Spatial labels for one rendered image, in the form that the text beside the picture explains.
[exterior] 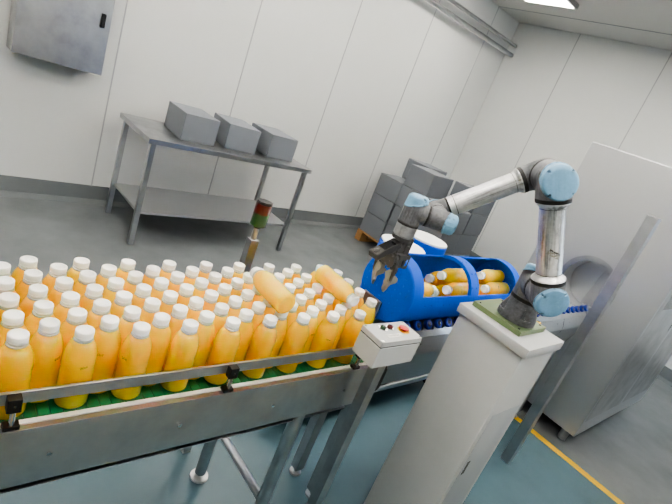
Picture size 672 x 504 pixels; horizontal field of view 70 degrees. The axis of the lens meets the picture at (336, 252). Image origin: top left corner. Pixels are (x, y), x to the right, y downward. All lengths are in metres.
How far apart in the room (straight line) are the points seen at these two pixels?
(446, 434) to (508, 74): 6.41
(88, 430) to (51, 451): 0.08
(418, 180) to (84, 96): 3.49
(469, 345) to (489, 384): 0.16
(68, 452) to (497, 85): 7.35
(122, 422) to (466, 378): 1.26
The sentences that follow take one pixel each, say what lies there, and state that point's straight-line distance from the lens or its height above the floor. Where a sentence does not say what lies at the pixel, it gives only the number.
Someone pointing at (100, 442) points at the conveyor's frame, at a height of 0.81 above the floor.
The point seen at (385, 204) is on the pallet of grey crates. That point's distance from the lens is 6.00.
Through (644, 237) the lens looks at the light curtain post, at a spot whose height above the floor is 1.59.
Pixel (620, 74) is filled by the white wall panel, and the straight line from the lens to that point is 7.25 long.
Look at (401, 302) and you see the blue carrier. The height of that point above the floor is 1.08.
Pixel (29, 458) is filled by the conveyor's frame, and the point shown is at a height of 0.81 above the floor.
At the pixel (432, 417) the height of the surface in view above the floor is 0.66.
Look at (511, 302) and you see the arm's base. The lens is 1.98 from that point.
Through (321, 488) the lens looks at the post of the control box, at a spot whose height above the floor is 0.42.
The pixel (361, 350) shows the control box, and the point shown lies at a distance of 1.56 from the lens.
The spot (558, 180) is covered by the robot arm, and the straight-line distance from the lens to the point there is 1.69.
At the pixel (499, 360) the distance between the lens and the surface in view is 1.93.
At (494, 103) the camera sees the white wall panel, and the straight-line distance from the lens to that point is 7.85.
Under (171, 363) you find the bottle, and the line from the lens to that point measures 1.31.
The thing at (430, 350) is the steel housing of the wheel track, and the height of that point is 0.84.
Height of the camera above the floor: 1.76
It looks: 19 degrees down
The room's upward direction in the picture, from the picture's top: 21 degrees clockwise
